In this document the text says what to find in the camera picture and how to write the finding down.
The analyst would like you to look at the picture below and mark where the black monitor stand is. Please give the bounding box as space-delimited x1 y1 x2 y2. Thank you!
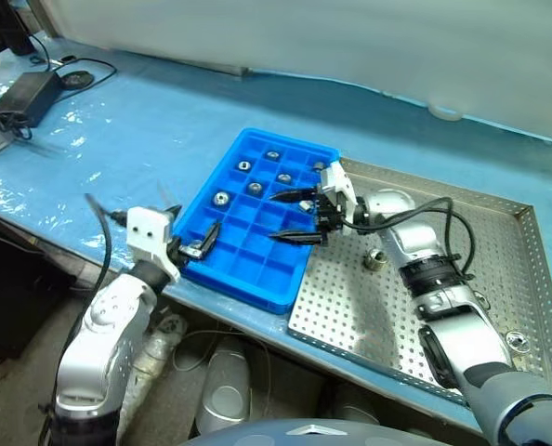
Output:
0 0 36 57

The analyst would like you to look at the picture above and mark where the bundled black cable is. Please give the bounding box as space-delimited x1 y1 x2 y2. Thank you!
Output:
0 110 34 141

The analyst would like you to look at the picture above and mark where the blue compartment tray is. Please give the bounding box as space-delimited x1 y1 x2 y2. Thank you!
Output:
178 127 343 317

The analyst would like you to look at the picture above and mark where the grey robot torso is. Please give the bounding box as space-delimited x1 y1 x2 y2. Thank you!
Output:
180 417 447 446

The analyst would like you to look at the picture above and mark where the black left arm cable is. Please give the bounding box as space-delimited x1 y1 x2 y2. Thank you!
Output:
69 193 131 340

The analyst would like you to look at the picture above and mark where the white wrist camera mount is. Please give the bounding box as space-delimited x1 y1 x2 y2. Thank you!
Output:
320 161 358 211
125 205 182 283

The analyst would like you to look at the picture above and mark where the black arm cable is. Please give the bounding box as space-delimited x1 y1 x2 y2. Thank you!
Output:
69 193 131 340
340 196 476 282

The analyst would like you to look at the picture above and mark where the plastic wrapped bundle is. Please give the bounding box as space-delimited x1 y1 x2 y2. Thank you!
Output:
129 313 188 387

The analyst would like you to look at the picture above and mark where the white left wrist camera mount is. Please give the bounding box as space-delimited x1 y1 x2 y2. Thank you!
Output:
125 205 182 283

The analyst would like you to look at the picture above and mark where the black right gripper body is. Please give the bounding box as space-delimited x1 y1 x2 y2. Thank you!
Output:
316 192 349 245

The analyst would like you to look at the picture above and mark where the thin white wire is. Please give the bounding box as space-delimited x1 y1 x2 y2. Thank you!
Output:
172 328 273 373

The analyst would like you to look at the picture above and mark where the metal nut on perforated tray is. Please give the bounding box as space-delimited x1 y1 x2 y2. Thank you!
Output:
363 248 388 270

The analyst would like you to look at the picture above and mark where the black adapter cable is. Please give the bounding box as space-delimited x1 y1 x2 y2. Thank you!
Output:
26 32 119 101

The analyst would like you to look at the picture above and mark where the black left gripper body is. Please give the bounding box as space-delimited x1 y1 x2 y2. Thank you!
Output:
165 236 201 269

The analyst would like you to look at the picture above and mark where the silver rounded cylinder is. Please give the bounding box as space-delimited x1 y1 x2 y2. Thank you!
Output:
195 348 253 437

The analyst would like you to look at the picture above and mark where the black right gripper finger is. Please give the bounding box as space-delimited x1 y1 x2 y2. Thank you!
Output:
269 185 323 203
267 230 326 247

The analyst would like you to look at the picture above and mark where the black round disc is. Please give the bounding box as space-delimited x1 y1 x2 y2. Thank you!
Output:
60 70 95 90

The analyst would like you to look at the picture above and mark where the white round cap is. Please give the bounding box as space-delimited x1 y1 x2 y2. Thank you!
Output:
427 105 464 123

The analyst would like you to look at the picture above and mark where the black power adapter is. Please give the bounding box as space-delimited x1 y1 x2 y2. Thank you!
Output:
0 71 63 128

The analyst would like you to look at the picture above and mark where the perforated steel tray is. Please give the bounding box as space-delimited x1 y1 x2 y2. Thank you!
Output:
286 157 552 409

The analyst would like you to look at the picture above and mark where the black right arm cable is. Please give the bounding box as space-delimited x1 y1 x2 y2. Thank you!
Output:
340 196 476 282

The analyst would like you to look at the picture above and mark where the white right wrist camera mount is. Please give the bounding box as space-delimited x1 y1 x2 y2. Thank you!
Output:
320 161 358 211

